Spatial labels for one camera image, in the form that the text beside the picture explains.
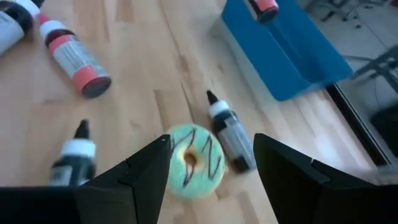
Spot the large black white-label bottle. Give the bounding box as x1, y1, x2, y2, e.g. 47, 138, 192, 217
0, 0, 44, 57

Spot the small dark dropper bottle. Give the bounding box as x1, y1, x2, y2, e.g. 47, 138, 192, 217
206, 89, 257, 174
48, 119, 97, 187

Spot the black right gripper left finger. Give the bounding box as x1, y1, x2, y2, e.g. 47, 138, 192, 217
73, 134, 172, 224

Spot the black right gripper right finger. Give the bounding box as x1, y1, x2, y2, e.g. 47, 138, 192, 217
253, 133, 377, 224

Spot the large pink banded bottle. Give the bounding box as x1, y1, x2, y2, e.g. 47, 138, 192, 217
36, 14, 113, 100

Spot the blue plastic bin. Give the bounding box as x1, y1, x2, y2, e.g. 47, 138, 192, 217
221, 0, 354, 102

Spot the green frosted toy donut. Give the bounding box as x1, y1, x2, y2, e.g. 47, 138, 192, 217
166, 123, 226, 200

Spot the black table edge rail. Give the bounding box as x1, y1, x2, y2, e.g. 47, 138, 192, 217
326, 83, 392, 166

